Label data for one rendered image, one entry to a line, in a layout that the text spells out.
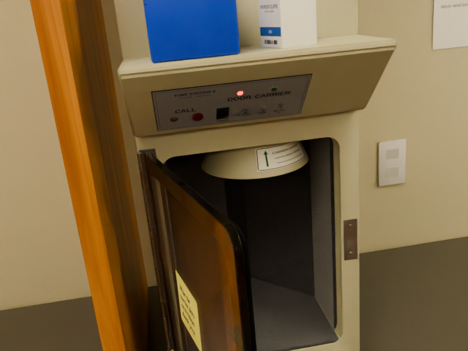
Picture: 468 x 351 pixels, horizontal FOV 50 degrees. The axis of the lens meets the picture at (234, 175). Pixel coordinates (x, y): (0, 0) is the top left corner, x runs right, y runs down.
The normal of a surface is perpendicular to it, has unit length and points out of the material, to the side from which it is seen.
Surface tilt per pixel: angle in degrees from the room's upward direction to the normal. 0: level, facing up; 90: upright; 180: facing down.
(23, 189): 90
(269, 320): 0
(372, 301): 0
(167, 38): 90
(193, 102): 135
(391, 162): 90
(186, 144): 90
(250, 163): 66
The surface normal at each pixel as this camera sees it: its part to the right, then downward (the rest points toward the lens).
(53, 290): 0.16, 0.31
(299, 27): 0.45, 0.25
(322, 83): 0.17, 0.88
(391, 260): -0.09, -0.94
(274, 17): -0.89, 0.22
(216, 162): -0.73, -0.13
